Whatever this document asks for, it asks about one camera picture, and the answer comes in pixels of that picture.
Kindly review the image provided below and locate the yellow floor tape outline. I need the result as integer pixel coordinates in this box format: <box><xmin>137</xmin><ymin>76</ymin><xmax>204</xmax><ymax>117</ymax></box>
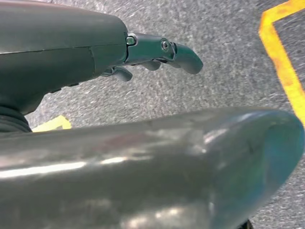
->
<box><xmin>32</xmin><ymin>114</ymin><xmax>72</xmax><ymax>133</ymax></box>
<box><xmin>258</xmin><ymin>0</ymin><xmax>305</xmax><ymax>127</ymax></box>

